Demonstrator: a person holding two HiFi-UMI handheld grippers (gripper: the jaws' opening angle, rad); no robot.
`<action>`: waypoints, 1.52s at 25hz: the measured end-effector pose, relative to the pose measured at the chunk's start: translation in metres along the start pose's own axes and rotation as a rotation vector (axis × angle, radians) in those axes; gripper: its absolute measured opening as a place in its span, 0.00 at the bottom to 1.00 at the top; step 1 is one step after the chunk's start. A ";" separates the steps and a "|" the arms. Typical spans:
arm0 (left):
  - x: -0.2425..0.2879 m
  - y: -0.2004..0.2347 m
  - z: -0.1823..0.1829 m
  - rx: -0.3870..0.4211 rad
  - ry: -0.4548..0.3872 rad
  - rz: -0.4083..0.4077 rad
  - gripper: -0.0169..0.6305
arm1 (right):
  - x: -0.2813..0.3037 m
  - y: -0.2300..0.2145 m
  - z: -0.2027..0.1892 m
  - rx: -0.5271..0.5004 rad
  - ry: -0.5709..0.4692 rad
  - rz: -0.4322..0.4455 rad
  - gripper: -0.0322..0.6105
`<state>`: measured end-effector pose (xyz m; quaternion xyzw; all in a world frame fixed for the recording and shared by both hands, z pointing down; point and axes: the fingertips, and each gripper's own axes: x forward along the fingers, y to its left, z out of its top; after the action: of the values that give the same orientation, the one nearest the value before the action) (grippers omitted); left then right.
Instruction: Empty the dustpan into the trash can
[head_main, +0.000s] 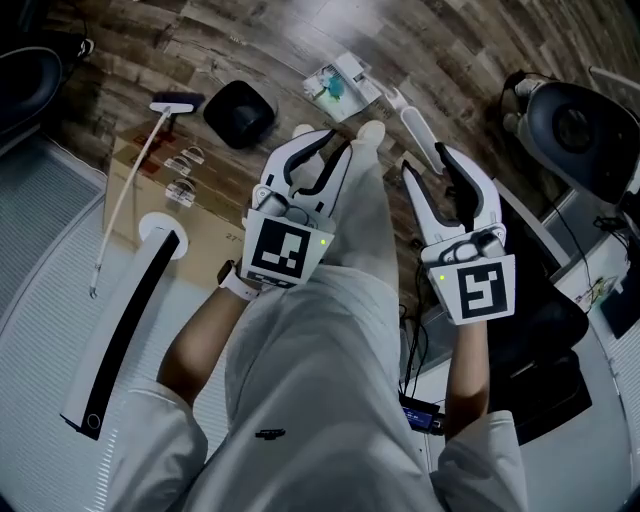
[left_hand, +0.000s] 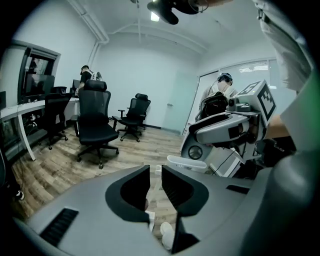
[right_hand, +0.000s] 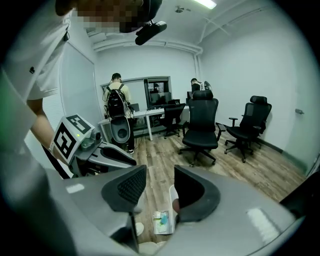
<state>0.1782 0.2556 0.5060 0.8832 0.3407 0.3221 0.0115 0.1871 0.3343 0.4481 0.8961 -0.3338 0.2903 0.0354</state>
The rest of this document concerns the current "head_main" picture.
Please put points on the brown cardboard box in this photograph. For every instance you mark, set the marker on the brown cardboard box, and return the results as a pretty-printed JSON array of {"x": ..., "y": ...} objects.
[{"x": 210, "y": 220}]

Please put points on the person's left forearm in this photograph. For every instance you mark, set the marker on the person's left forearm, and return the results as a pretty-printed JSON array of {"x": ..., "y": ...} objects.
[{"x": 200, "y": 345}]

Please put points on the person's white shirt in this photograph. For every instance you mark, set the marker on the person's white shirt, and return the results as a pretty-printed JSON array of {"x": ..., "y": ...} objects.
[{"x": 320, "y": 400}]

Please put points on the white office desk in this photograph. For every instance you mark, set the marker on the white office desk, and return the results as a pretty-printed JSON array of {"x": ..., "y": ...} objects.
[{"x": 575, "y": 475}]

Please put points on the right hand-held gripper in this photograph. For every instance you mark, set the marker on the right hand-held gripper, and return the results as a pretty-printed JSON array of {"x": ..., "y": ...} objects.
[{"x": 480, "y": 290}]

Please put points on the black box blue screen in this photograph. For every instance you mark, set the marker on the black box blue screen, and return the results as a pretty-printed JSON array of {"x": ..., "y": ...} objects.
[{"x": 417, "y": 415}]

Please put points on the person's white right shoe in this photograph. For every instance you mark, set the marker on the person's white right shoe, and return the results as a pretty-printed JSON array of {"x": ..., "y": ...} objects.
[{"x": 372, "y": 131}]

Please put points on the black office chair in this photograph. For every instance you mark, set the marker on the black office chair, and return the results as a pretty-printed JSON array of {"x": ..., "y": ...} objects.
[
  {"x": 540, "y": 320},
  {"x": 30, "y": 90},
  {"x": 575, "y": 135}
]

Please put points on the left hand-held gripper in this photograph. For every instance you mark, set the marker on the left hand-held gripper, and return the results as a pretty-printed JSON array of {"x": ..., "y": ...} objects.
[{"x": 280, "y": 250}]

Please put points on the white wristwatch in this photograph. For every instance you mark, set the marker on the white wristwatch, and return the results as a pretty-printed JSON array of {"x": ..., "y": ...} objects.
[{"x": 237, "y": 285}]

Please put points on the white broom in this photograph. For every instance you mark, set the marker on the white broom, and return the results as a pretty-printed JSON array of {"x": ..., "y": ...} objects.
[{"x": 172, "y": 107}]

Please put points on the person's right forearm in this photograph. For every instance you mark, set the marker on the person's right forearm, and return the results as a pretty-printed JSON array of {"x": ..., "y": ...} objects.
[{"x": 467, "y": 375}]

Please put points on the person's white shoe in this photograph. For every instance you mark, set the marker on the person's white shoe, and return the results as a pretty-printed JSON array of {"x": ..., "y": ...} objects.
[
  {"x": 372, "y": 131},
  {"x": 302, "y": 131}
]

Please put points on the black computer monitor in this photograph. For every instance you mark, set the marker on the black computer monitor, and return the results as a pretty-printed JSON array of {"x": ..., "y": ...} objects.
[{"x": 622, "y": 310}]

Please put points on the person's light trousers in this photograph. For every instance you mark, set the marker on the person's light trousers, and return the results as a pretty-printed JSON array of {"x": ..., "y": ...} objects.
[{"x": 365, "y": 210}]

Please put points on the white black tower fan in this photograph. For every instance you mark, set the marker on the white black tower fan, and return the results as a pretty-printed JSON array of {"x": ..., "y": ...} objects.
[{"x": 110, "y": 340}]

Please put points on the black waste bin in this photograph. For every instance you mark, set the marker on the black waste bin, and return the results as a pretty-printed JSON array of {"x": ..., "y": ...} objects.
[{"x": 240, "y": 115}]

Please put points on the person's white left shoe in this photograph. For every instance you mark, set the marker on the person's white left shoe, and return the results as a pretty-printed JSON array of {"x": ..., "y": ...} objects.
[{"x": 302, "y": 131}]

